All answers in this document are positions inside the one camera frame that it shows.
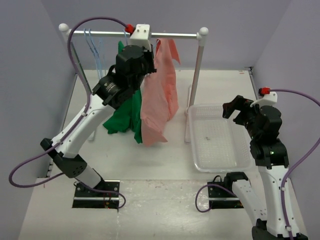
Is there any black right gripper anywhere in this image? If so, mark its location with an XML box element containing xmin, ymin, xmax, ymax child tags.
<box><xmin>223</xmin><ymin>94</ymin><xmax>261</xmax><ymax>139</ymax></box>

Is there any pink t shirt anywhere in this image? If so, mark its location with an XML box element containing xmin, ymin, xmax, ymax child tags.
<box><xmin>140</xmin><ymin>38</ymin><xmax>181</xmax><ymax>147</ymax></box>

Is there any blue hanger of pink shirt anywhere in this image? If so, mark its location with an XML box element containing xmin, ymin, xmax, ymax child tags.
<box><xmin>155</xmin><ymin>39</ymin><xmax>161</xmax><ymax>53</ymax></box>

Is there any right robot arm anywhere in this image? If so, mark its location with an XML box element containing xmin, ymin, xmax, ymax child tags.
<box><xmin>222</xmin><ymin>95</ymin><xmax>308</xmax><ymax>240</ymax></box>

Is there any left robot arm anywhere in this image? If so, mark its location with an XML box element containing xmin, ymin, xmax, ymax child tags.
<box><xmin>40</xmin><ymin>45</ymin><xmax>156</xmax><ymax>197</ymax></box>

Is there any blue hanger of green shirt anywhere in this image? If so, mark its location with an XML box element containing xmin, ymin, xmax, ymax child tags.
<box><xmin>122</xmin><ymin>29</ymin><xmax>129</xmax><ymax>47</ymax></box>

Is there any green t shirt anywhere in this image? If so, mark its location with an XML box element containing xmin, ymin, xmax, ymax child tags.
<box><xmin>102</xmin><ymin>40</ymin><xmax>145</xmax><ymax>145</ymax></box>

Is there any clear plastic tray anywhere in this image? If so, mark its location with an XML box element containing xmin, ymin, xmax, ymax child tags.
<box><xmin>188</xmin><ymin>104</ymin><xmax>254</xmax><ymax>173</ymax></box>

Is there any white metal clothes rack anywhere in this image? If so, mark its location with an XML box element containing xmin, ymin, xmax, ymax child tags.
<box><xmin>58</xmin><ymin>23</ymin><xmax>210</xmax><ymax>143</ymax></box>

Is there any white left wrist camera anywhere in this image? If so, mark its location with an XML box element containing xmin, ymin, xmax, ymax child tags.
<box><xmin>128</xmin><ymin>24</ymin><xmax>152</xmax><ymax>51</ymax></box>

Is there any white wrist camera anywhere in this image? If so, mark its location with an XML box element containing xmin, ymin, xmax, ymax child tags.
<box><xmin>250</xmin><ymin>87</ymin><xmax>278</xmax><ymax>107</ymax></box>
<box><xmin>128</xmin><ymin>24</ymin><xmax>152</xmax><ymax>51</ymax></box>

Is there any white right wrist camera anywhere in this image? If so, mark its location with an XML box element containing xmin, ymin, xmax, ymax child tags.
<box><xmin>250</xmin><ymin>87</ymin><xmax>278</xmax><ymax>107</ymax></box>

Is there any empty blue wire hanger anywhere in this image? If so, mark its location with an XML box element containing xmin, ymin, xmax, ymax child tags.
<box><xmin>83</xmin><ymin>28</ymin><xmax>103</xmax><ymax>79</ymax></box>

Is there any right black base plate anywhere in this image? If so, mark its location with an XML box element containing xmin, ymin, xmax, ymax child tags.
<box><xmin>207</xmin><ymin>186</ymin><xmax>244</xmax><ymax>210</ymax></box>

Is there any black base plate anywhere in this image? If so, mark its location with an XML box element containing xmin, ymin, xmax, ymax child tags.
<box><xmin>207</xmin><ymin>186</ymin><xmax>244</xmax><ymax>210</ymax></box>
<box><xmin>72</xmin><ymin>180</ymin><xmax>120</xmax><ymax>209</ymax></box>

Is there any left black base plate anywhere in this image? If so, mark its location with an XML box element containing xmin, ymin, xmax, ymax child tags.
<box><xmin>72</xmin><ymin>180</ymin><xmax>120</xmax><ymax>209</ymax></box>

